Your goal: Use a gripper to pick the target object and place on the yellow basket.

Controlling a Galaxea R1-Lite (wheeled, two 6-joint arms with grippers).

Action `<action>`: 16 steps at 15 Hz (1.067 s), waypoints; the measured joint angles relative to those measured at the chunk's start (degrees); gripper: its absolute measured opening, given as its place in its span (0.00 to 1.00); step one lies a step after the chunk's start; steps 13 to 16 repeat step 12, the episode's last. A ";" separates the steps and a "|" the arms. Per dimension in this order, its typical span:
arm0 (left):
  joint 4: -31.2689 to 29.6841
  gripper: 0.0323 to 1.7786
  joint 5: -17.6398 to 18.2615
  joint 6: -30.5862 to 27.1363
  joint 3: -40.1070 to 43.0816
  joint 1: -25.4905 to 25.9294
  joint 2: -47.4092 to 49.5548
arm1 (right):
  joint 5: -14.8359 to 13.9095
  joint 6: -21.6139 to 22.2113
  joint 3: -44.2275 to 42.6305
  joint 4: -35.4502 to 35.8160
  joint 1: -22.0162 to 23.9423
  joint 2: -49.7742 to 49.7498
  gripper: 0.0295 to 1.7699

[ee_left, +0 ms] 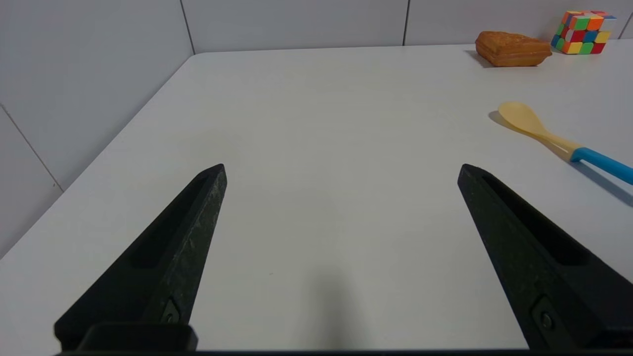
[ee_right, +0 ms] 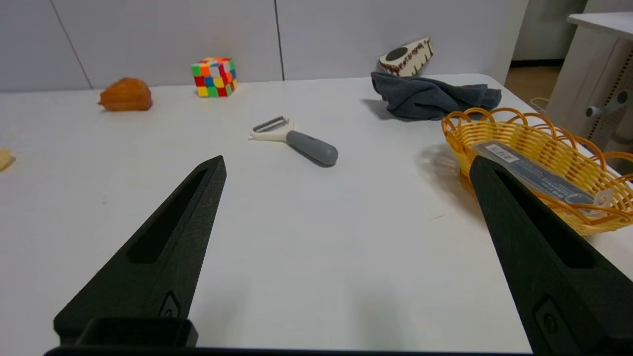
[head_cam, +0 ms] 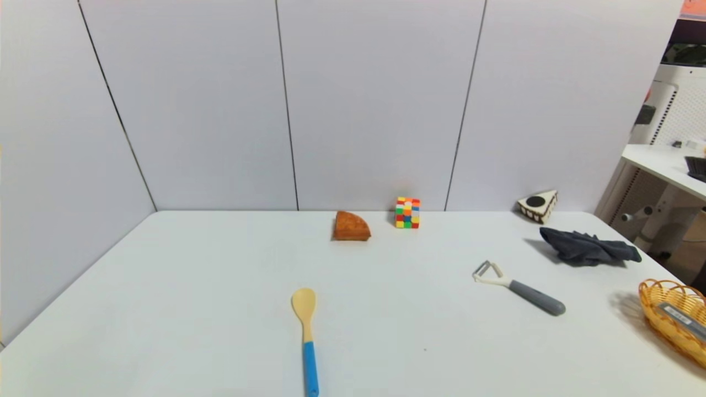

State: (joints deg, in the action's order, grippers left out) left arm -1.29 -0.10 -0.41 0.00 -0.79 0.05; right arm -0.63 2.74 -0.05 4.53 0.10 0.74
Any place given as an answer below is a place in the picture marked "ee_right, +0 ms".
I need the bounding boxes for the white perforated cabinet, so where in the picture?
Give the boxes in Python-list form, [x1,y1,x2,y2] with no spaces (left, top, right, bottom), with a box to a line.
[546,12,633,171]

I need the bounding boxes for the clear plastic case grey contents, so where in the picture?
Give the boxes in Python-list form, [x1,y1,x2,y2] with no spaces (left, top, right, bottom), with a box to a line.
[470,140,614,219]

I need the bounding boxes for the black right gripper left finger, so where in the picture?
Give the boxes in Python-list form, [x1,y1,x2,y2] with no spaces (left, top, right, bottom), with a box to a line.
[53,155,227,348]

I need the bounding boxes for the yellow woven basket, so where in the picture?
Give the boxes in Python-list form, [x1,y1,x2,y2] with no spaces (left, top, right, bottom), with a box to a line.
[441,107,633,237]

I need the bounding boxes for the white peeler with grey handle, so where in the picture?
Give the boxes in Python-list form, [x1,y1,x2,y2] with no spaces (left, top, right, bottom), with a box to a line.
[248,116,340,167]

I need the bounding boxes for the orange-brown bread pastry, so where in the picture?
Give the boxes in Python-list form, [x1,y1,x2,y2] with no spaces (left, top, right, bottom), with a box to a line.
[97,77,153,112]

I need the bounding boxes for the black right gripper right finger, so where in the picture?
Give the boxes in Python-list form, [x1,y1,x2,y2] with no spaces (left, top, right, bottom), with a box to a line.
[468,156,633,353]

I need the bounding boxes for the dark grey cloth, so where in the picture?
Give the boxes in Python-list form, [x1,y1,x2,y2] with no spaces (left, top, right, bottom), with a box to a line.
[370,72,503,121]

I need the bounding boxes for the multicoloured puzzle cube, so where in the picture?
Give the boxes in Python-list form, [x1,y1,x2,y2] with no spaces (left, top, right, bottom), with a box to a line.
[191,56,238,98]

